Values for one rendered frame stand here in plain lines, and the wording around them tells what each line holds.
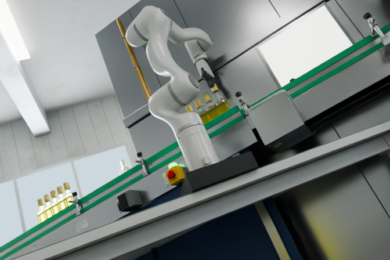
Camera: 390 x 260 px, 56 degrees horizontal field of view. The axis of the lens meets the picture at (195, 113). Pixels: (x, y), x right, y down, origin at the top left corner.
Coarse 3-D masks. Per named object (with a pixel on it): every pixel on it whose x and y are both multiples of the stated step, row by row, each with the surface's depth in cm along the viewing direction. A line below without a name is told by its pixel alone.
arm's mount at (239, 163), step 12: (240, 156) 128; (252, 156) 128; (204, 168) 124; (216, 168) 125; (228, 168) 125; (240, 168) 126; (252, 168) 126; (192, 180) 122; (204, 180) 122; (216, 180) 123; (180, 192) 140; (192, 192) 122
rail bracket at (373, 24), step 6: (366, 18) 155; (372, 18) 148; (372, 24) 152; (372, 30) 158; (378, 30) 151; (372, 36) 162; (384, 36) 149; (384, 42) 148; (384, 48) 151; (384, 54) 156
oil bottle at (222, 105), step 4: (220, 100) 191; (224, 100) 190; (216, 104) 191; (220, 104) 190; (224, 104) 189; (228, 104) 192; (220, 108) 189; (224, 108) 188; (228, 108) 188; (220, 112) 189; (224, 112) 188
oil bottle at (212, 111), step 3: (210, 105) 194; (213, 105) 192; (207, 108) 193; (210, 108) 192; (213, 108) 191; (216, 108) 191; (207, 111) 192; (210, 111) 191; (213, 111) 191; (216, 111) 190; (210, 114) 191; (213, 114) 190; (216, 114) 189; (219, 114) 189; (210, 117) 191; (213, 117) 190
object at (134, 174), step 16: (208, 128) 177; (224, 128) 174; (176, 144) 183; (160, 160) 185; (128, 176) 191; (144, 176) 187; (96, 192) 198; (112, 192) 193; (64, 208) 205; (80, 208) 200; (48, 224) 208; (16, 240) 215; (32, 240) 209; (0, 256) 218
